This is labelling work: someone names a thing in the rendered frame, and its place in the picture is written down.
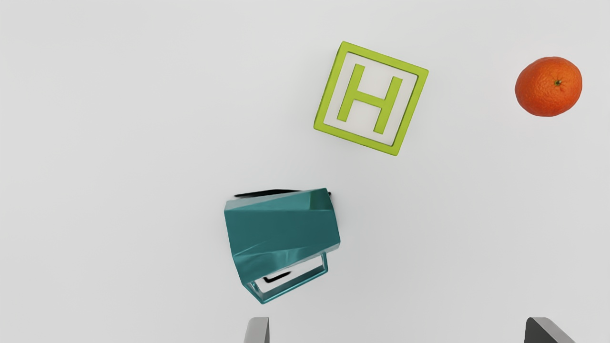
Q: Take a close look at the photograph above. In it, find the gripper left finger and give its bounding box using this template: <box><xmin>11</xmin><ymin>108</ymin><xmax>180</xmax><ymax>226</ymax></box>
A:
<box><xmin>244</xmin><ymin>317</ymin><xmax>270</xmax><ymax>343</ymax></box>

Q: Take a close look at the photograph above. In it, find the green letter block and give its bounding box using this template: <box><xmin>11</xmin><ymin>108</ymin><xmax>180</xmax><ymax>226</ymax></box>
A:
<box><xmin>313</xmin><ymin>41</ymin><xmax>429</xmax><ymax>157</ymax></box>

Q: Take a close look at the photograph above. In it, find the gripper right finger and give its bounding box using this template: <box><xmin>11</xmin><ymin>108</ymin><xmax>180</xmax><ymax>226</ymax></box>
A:
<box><xmin>524</xmin><ymin>317</ymin><xmax>576</xmax><ymax>343</ymax></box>

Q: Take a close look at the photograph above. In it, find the orange mandarin fruit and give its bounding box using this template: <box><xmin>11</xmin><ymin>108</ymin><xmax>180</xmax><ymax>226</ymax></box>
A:
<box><xmin>514</xmin><ymin>56</ymin><xmax>583</xmax><ymax>118</ymax></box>

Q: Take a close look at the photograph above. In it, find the teal faceted mug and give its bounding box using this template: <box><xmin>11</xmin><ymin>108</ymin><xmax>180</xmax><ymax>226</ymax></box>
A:
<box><xmin>224</xmin><ymin>188</ymin><xmax>341</xmax><ymax>305</ymax></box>

